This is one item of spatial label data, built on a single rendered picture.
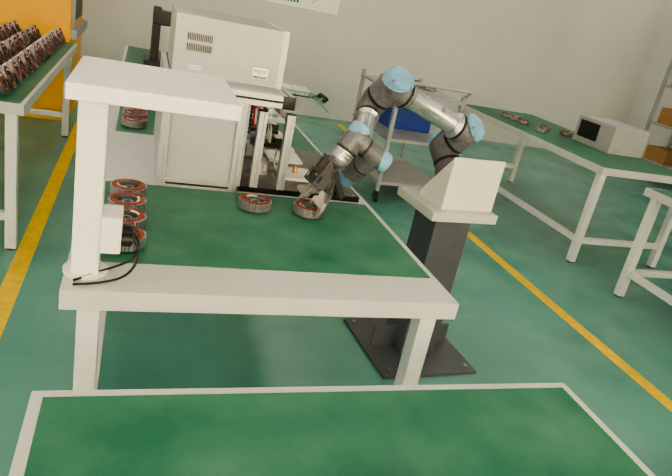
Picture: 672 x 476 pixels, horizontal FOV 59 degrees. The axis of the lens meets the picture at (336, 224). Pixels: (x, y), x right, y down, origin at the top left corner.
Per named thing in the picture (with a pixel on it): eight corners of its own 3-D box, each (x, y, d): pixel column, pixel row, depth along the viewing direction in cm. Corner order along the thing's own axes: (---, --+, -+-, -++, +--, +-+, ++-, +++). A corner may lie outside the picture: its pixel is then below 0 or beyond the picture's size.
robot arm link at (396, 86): (461, 137, 265) (367, 79, 238) (488, 119, 255) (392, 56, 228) (464, 158, 258) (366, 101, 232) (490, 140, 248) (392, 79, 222)
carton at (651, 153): (664, 160, 844) (669, 147, 838) (684, 168, 812) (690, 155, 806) (643, 157, 831) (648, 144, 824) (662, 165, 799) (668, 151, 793)
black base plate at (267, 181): (317, 155, 288) (318, 151, 287) (358, 202, 232) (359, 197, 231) (219, 144, 273) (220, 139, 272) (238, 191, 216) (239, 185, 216)
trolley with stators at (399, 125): (397, 174, 588) (422, 71, 554) (441, 212, 499) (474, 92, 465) (340, 168, 569) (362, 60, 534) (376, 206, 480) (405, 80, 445)
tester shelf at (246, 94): (261, 78, 268) (263, 67, 267) (294, 111, 209) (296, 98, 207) (160, 61, 254) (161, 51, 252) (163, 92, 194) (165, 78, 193)
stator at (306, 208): (314, 207, 215) (316, 198, 214) (329, 219, 206) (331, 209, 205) (286, 207, 209) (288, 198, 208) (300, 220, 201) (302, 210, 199)
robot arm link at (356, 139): (377, 134, 203) (358, 118, 200) (358, 160, 203) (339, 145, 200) (370, 132, 210) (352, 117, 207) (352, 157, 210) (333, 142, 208)
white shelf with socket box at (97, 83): (203, 232, 176) (223, 77, 160) (216, 293, 144) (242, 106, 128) (75, 223, 165) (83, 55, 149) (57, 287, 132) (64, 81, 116)
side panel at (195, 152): (234, 190, 217) (247, 102, 206) (235, 193, 214) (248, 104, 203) (155, 182, 208) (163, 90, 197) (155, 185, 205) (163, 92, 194)
